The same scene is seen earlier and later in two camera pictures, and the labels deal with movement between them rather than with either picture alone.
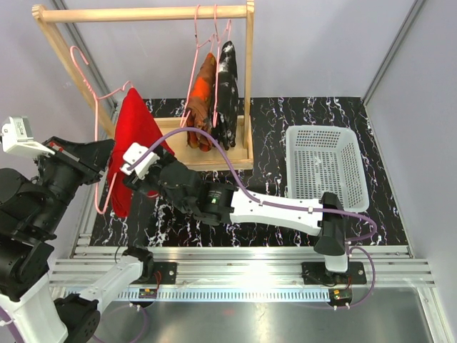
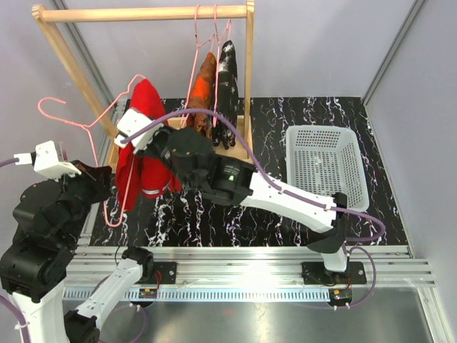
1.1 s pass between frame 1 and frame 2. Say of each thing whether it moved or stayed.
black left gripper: moved
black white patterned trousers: stayed
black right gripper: moved
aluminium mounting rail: stayed
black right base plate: stayed
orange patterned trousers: stayed
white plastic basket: stayed
